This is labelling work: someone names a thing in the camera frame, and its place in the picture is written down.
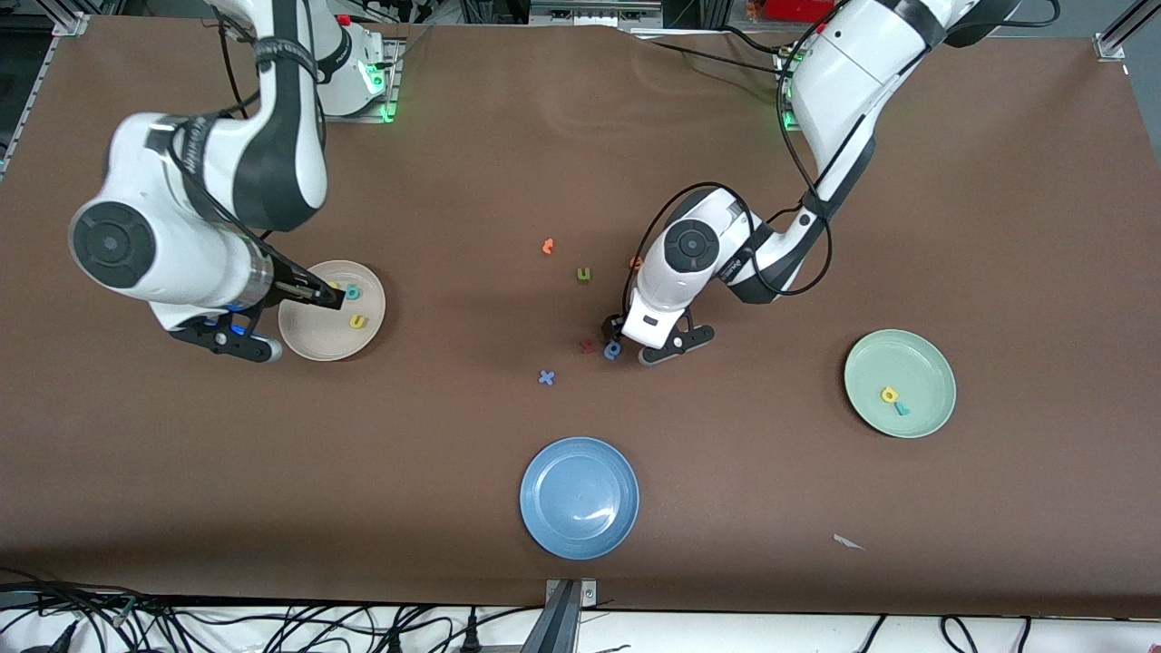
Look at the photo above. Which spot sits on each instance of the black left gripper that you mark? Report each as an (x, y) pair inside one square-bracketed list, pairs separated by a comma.
[(613, 325)]

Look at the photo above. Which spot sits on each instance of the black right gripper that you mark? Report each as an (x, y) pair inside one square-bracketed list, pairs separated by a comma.
[(292, 283)]

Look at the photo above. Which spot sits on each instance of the yellow letter p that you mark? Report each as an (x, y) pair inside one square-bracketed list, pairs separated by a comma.
[(889, 394)]

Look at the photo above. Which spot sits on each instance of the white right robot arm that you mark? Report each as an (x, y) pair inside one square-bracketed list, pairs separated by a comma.
[(163, 245)]

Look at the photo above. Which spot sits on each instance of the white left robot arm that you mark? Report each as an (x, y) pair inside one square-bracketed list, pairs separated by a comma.
[(689, 245)]

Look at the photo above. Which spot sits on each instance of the blue letter q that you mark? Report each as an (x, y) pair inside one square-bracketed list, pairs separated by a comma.
[(613, 350)]

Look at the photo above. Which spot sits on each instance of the beige brown plate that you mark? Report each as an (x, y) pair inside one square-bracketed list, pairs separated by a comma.
[(326, 337)]

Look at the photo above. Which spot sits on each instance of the blue plate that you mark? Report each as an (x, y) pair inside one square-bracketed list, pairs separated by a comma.
[(580, 498)]

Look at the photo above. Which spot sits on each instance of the green plate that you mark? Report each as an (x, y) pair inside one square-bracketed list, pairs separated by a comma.
[(921, 367)]

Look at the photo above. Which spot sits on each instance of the white paper scrap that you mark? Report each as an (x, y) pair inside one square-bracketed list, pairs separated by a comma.
[(848, 541)]

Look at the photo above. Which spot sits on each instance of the black power plug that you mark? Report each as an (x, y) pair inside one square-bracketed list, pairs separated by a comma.
[(471, 635)]

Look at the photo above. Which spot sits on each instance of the red box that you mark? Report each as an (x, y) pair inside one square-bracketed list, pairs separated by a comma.
[(798, 9)]

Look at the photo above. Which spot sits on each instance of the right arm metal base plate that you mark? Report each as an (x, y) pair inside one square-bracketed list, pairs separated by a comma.
[(392, 91)]

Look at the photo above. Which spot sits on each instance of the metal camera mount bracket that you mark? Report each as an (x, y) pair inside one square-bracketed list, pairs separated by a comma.
[(564, 617)]

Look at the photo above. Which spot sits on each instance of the aluminium frame bar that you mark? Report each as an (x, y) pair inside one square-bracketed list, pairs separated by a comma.
[(594, 11)]

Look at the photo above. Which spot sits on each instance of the metal table corner bracket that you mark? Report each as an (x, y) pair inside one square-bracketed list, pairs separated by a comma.
[(71, 24), (1110, 47)]

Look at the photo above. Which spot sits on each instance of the aluminium diagonal post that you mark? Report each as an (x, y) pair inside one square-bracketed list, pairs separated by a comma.
[(1129, 23)]

